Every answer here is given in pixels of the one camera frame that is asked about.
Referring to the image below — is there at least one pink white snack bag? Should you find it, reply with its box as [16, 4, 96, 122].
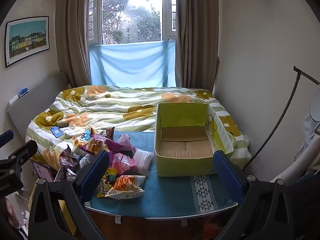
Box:
[117, 134, 137, 152]

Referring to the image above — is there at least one orange snack bag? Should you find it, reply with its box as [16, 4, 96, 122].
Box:
[105, 174, 146, 200]

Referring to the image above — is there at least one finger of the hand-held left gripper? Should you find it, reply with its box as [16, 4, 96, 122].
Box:
[0, 129, 14, 148]
[0, 140, 38, 178]

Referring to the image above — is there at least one purple box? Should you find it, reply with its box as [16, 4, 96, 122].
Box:
[31, 159, 54, 183]

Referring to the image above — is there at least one blue table mat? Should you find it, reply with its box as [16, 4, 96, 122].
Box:
[85, 131, 238, 218]

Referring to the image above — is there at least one framed wall poster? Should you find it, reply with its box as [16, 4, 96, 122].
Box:
[4, 16, 50, 68]

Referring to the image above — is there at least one window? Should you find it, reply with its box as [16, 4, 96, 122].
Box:
[87, 0, 177, 45]

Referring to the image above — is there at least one purple snack bag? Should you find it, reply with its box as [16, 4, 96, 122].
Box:
[85, 127, 124, 155]

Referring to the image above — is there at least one pink striped snack bag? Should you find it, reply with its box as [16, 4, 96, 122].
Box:
[110, 152, 132, 174]

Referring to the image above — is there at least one white translucent packet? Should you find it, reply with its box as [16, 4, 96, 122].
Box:
[130, 148, 153, 176]

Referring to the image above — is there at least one white clothes heap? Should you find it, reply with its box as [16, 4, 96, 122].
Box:
[270, 112, 320, 183]

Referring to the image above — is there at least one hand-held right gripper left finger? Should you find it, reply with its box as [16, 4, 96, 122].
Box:
[28, 150, 111, 240]

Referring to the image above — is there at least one black curved stand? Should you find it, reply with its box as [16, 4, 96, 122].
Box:
[244, 66, 320, 169]

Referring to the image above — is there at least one light blue cloth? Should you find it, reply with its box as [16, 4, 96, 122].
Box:
[89, 40, 176, 89]

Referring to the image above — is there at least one floral blanket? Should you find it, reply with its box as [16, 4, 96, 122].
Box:
[26, 85, 252, 170]

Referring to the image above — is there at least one green cardboard box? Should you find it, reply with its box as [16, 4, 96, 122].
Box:
[154, 102, 235, 177]

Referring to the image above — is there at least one brown lettered snack bag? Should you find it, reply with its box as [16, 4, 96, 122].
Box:
[54, 145, 80, 183]

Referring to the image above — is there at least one brown curtain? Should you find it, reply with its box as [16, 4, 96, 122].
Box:
[55, 0, 92, 89]
[174, 0, 220, 93]

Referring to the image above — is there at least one grey headboard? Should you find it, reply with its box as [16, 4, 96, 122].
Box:
[6, 71, 68, 140]

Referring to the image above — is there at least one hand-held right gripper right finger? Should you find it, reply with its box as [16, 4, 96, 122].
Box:
[212, 151, 299, 240]

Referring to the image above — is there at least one blue white snack bag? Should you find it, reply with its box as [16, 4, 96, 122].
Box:
[72, 127, 94, 153]

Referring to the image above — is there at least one yellow black snack bag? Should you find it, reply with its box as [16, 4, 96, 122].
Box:
[97, 168, 118, 198]

